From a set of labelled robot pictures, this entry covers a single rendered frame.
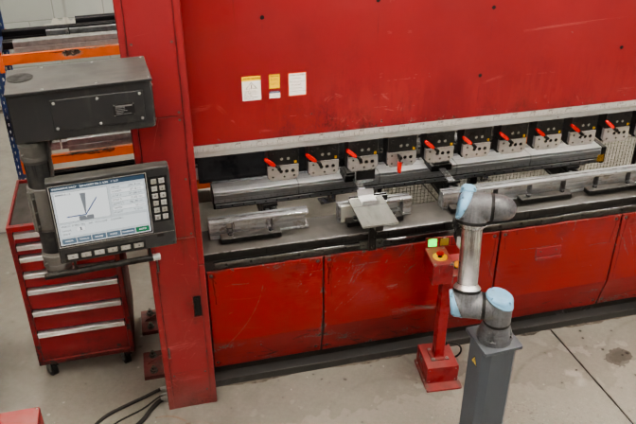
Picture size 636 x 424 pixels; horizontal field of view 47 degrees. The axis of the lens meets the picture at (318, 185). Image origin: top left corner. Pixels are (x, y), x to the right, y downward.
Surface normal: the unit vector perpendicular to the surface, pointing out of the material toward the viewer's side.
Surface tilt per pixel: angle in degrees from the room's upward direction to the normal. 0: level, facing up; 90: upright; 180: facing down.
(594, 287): 103
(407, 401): 0
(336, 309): 90
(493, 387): 90
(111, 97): 90
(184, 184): 90
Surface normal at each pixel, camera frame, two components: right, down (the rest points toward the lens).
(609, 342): 0.00, -0.87
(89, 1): 0.29, 0.48
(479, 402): -0.47, 0.43
